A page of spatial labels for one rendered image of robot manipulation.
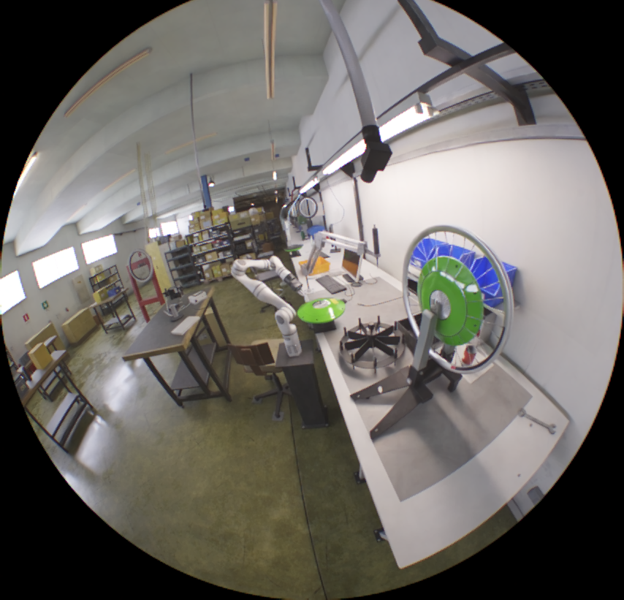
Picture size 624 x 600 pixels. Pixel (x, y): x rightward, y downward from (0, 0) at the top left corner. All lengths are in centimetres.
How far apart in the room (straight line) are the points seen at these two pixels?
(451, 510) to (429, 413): 43
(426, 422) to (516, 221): 98
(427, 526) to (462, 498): 15
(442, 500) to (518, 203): 120
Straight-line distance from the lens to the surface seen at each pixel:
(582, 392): 125
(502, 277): 57
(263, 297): 118
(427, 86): 87
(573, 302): 110
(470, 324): 66
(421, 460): 85
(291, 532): 175
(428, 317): 68
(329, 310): 122
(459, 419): 96
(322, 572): 177
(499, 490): 94
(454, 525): 85
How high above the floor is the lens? 170
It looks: 23 degrees down
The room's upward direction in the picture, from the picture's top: 10 degrees counter-clockwise
